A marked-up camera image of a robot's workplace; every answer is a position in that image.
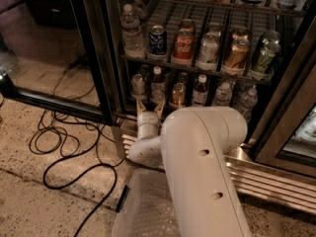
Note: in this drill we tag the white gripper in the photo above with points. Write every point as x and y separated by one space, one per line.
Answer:
147 118

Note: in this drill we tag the dark drink bottle white cap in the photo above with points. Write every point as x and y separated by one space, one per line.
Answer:
158 85

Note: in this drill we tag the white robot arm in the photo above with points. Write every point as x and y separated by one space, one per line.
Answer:
190 144

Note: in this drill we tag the orange can bottom shelf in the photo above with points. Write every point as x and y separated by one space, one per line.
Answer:
178 96

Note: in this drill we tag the clear water bottle middle shelf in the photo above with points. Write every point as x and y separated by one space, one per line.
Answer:
131 33

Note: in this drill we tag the clear water bottle bottom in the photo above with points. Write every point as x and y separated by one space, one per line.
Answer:
223 95

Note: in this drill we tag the clear water bottle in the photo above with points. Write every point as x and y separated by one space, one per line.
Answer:
246 102
223 95

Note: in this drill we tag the clear water bottle right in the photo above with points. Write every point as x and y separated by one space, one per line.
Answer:
246 102

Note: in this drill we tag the glass fridge door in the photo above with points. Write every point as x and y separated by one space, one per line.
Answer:
54 56

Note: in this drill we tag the stainless steel fridge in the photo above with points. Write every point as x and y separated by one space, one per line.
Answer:
259 168

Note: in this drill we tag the red coca cola can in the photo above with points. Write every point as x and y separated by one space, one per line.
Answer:
183 47

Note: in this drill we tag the blue pepsi can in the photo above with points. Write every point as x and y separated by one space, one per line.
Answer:
157 41

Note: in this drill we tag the silver white soda can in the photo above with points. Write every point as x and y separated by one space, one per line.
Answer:
208 53

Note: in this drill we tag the clear plastic bin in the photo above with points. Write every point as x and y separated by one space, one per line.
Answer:
131 195

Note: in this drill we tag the gold soda can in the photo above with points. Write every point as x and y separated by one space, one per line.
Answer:
235 61

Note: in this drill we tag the bubble wrap sheet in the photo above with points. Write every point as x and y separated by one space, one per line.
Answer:
155 215

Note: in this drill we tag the green soda can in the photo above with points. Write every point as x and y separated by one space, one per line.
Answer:
262 66

